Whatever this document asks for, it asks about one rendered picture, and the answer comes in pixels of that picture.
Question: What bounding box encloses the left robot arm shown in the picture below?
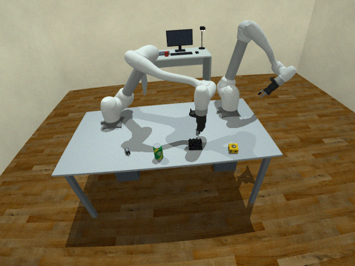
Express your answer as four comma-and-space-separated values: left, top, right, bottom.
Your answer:
217, 21, 296, 117

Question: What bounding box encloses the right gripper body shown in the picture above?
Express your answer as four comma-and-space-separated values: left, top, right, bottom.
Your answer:
189, 108, 208, 132

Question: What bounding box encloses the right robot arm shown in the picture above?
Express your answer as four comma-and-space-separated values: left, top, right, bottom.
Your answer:
100, 45, 216, 129

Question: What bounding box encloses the green and yellow drink can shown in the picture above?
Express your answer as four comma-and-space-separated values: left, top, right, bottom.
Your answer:
153, 144, 163, 160

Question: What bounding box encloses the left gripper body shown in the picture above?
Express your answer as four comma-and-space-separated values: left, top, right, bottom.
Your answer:
264, 76, 285, 95

